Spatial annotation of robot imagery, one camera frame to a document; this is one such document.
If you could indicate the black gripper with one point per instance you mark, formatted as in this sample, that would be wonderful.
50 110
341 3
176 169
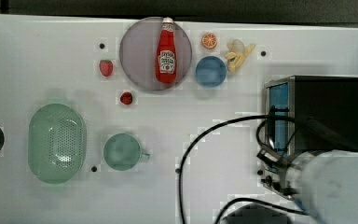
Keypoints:
274 173

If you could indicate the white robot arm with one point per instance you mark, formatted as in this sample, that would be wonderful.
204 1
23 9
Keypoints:
323 184

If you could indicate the blue bowl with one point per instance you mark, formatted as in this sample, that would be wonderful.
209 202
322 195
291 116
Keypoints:
210 72

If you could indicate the peeled yellow banana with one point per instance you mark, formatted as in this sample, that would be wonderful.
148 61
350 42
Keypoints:
237 54

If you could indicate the orange half slice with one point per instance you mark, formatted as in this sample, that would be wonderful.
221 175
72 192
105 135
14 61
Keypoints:
209 41

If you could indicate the green mug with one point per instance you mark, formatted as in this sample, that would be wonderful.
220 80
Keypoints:
122 152

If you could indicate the red ketchup bottle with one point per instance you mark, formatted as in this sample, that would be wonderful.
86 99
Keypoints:
165 61

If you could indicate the small red strawberry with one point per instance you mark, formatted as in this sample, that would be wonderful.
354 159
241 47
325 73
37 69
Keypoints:
126 98

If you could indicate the grey round plate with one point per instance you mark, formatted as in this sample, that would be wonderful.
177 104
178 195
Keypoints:
138 49

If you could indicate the pink strawberry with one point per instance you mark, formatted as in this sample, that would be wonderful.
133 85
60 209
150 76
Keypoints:
106 68

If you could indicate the green perforated colander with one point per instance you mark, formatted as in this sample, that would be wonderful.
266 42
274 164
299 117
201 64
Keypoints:
56 143

